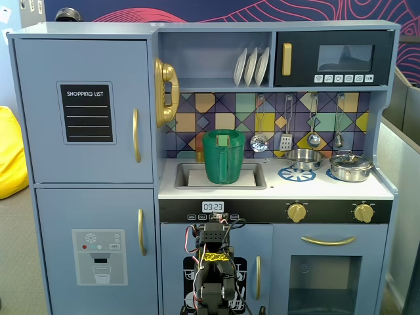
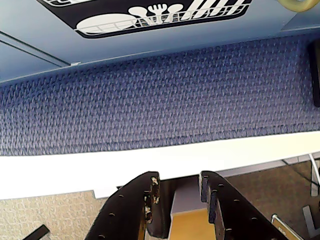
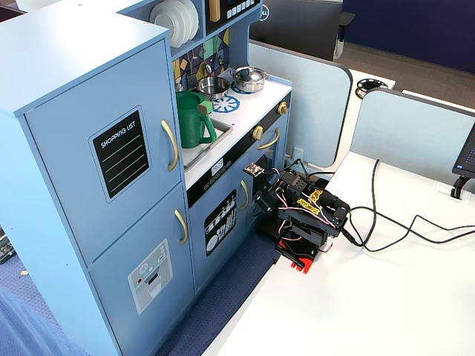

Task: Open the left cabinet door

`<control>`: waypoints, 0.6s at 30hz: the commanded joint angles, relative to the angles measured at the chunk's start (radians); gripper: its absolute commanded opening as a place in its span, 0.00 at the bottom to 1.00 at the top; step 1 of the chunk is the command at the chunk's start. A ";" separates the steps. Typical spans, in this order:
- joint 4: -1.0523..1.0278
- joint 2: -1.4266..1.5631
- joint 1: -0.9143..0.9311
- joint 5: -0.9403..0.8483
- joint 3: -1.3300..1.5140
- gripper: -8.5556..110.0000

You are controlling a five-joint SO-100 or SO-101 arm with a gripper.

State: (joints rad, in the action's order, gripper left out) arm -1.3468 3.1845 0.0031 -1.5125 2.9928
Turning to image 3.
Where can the blue dishwasher print cabinet door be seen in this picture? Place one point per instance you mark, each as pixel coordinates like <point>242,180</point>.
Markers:
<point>239,222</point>

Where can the light blue desk divider panel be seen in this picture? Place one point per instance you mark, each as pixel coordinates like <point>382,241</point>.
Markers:
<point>408,130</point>
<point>315,111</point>

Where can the blue ice dispenser cabinet door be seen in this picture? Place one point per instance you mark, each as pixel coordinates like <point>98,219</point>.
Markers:
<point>122,259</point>

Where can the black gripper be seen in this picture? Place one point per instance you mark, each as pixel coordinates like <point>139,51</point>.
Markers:
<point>266,197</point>

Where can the blue shopping list cabinet door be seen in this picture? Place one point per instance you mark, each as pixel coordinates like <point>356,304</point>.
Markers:
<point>55,167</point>

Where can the empty filament spool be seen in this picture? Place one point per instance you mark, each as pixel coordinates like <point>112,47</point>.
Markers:
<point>371,87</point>

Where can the blue fabric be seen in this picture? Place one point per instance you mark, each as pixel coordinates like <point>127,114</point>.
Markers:
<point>29,326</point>

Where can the black toy microwave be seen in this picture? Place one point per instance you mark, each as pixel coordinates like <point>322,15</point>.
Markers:
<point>232,22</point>

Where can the white toy plate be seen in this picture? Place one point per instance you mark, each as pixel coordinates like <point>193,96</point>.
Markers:
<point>186,22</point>
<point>163,18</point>
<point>195,18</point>

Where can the black Dell monitor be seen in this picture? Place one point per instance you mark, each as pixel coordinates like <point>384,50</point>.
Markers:
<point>297,26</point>

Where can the small wrist camera board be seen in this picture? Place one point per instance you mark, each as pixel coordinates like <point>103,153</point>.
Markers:
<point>254,168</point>

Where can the open steel toy pot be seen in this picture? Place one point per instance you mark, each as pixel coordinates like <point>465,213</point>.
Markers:
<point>213,89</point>

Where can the steel toy pot with lid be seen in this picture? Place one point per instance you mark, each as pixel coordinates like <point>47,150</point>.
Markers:
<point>248,76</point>

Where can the red arm base clamp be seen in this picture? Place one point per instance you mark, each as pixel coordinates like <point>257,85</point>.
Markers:
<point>302,265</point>

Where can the white wall outlet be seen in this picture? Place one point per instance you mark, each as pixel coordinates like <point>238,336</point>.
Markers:
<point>298,152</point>

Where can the green plastic pitcher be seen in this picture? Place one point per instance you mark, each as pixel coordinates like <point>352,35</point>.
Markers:
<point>191,122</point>

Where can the grey toy sink basin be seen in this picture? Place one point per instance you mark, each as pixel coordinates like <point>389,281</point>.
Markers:
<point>219,128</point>

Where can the steel toy ladle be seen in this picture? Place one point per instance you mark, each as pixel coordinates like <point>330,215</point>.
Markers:
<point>208,68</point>

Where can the steel toy spatula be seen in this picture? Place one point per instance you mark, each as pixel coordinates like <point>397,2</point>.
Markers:
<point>192,81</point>

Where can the blue oven door with window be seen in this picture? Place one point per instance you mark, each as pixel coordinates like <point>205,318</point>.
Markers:
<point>267,153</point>

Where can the black computer monitor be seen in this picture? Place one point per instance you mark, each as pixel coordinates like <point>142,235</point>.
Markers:
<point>467,155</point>

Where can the gold stove knob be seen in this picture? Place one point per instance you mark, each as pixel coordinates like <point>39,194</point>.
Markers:
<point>282,108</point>
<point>257,132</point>

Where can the blue toy play kitchen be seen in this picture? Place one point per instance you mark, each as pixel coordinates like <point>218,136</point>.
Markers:
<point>74,55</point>

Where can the black monitor stand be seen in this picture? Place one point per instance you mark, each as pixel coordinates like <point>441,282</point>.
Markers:
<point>459,187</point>

